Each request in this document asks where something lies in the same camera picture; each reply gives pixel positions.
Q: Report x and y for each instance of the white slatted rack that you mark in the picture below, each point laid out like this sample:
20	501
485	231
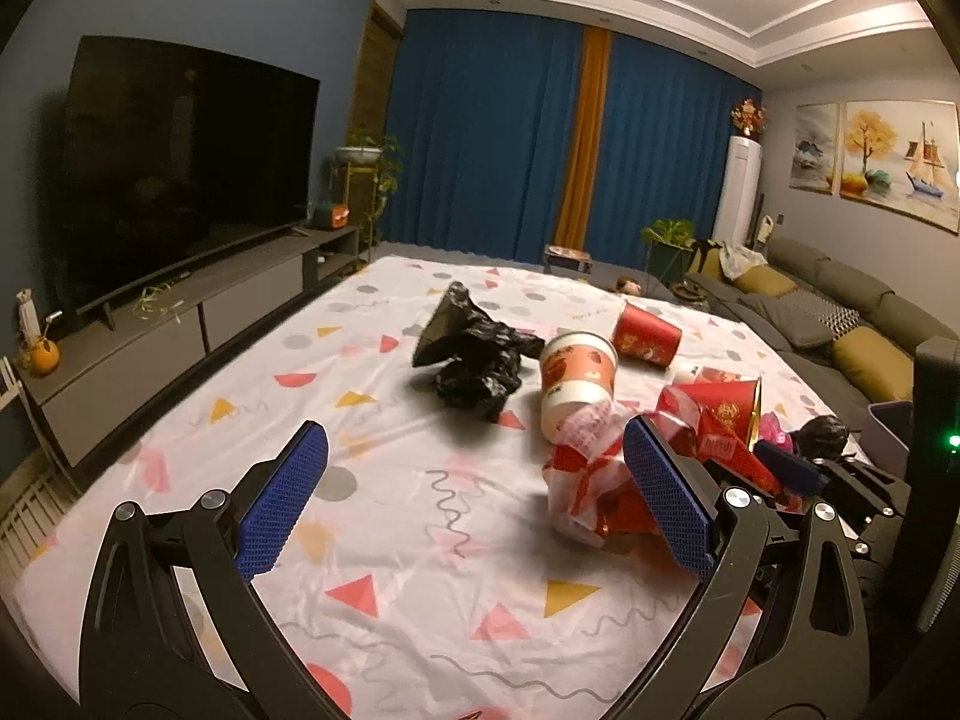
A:
34	495

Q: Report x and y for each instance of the wooden door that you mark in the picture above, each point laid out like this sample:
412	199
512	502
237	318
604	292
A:
375	75

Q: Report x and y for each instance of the white cloth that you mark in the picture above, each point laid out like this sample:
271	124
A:
741	261

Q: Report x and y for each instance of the orange flower decoration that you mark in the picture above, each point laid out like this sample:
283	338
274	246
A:
750	118

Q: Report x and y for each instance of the grey sofa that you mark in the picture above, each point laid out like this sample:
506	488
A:
862	285

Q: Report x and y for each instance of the small landscape painting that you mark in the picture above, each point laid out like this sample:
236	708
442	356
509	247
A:
814	150

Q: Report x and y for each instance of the green potted plant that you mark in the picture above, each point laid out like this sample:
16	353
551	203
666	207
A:
669	236

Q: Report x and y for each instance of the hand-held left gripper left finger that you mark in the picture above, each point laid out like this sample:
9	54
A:
283	501

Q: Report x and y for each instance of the small mustard cushion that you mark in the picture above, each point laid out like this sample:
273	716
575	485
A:
765	281

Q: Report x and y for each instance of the printed white tablecloth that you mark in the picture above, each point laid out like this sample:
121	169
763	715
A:
390	510

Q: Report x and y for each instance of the sailing ship painting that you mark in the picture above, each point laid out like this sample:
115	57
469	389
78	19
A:
900	161

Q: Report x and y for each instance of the dark grey trash bin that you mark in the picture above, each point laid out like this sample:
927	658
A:
889	427

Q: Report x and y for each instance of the pink plastic wrapper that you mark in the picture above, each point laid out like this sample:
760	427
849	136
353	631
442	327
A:
772	435

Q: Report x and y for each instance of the large mustard cushion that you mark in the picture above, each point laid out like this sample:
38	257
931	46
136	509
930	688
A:
874	364

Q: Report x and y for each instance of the grey cushion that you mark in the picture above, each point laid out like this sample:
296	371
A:
769	319

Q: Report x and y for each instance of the white red paper cup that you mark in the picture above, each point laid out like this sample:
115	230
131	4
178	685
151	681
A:
574	382

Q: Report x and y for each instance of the black flat television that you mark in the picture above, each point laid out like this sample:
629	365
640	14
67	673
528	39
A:
187	165

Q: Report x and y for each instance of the orange curtain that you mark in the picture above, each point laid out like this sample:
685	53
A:
585	135

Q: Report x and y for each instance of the gold ribbon scrap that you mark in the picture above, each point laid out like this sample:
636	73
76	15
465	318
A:
154	304

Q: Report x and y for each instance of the small black plastic bag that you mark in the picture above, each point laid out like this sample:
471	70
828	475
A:
821	435

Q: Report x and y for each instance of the printed magazine box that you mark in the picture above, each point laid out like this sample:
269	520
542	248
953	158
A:
568	259

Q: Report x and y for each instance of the blue curtain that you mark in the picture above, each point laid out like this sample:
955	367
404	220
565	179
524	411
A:
480	135
675	157

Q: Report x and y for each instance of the grey television cabinet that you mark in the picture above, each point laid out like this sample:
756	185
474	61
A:
135	360

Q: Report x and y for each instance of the black white patterned cushion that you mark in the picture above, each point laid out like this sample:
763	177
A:
832	319

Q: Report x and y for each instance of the red white plastic bag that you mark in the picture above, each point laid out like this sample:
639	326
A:
592	480

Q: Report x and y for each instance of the potted plant on gold stand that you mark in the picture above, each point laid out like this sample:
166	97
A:
367	157

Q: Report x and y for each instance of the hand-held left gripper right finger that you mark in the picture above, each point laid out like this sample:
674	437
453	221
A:
667	499

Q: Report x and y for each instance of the white standing air conditioner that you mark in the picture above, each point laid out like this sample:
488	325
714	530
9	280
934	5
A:
737	191

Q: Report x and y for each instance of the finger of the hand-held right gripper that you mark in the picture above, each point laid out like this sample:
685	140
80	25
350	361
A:
784	461

